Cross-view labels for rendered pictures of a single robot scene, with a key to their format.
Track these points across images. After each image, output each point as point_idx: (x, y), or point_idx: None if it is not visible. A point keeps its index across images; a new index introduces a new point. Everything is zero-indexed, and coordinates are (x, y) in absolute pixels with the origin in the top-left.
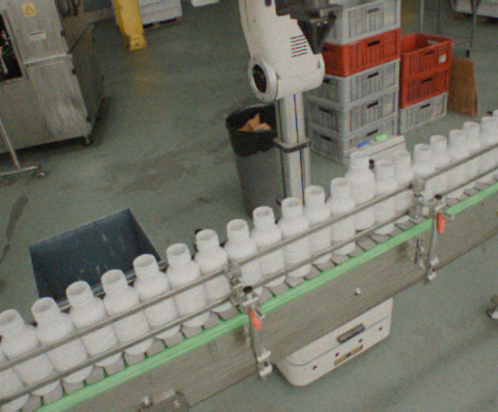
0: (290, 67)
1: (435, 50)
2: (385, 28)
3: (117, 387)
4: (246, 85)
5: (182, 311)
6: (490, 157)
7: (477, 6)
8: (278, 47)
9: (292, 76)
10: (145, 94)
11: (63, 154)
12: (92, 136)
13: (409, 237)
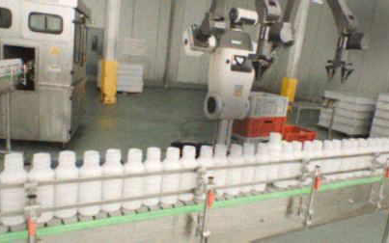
0: (231, 101)
1: (305, 136)
2: (277, 115)
3: (113, 227)
4: (178, 139)
5: (164, 190)
6: (347, 162)
7: (345, 80)
8: (227, 88)
9: (231, 106)
10: (109, 129)
11: (42, 150)
12: (67, 145)
13: (296, 193)
